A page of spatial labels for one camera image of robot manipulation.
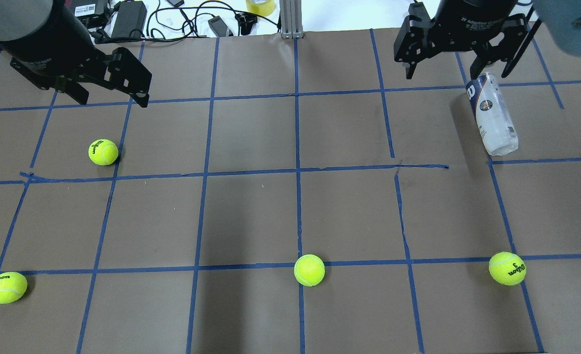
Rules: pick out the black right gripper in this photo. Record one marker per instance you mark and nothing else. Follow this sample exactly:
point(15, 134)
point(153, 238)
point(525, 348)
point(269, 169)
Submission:
point(472, 17)

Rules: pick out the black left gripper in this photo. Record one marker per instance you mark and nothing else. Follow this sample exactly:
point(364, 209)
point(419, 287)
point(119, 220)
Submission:
point(37, 47)

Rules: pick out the clear tennis ball can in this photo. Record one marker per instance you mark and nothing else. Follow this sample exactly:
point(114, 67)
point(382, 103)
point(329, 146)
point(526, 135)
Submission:
point(491, 114)

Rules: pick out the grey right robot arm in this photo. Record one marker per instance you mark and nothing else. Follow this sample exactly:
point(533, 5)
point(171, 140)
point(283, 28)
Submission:
point(562, 17)

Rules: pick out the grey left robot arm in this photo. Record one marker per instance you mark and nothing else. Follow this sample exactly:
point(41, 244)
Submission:
point(20, 16)

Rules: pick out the tennis ball upper left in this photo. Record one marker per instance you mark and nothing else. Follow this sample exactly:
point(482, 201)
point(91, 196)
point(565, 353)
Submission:
point(103, 152)

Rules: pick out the tennis ball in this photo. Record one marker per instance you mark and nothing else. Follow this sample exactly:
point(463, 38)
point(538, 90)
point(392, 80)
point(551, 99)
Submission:
point(507, 268)
point(309, 270)
point(13, 286)
point(103, 152)

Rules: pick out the tennis ball lower left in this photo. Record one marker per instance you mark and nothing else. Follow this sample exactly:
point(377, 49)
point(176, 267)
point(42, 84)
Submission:
point(13, 286)

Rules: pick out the tennis ball lower right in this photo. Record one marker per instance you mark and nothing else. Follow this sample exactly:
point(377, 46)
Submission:
point(507, 268)

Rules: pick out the tennis ball centre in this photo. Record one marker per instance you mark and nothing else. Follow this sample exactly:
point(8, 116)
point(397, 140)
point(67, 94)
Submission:
point(309, 270)

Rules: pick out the black power adapter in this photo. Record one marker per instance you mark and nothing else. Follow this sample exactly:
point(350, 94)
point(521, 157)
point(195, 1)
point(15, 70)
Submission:
point(130, 19)

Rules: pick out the small black device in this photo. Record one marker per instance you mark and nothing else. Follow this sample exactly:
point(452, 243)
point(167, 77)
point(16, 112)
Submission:
point(219, 27)

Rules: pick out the yellow tape roll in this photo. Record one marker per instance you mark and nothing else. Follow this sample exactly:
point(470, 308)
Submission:
point(261, 7)

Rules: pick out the aluminium frame post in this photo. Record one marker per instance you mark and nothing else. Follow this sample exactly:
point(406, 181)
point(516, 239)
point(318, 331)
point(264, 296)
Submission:
point(290, 16)

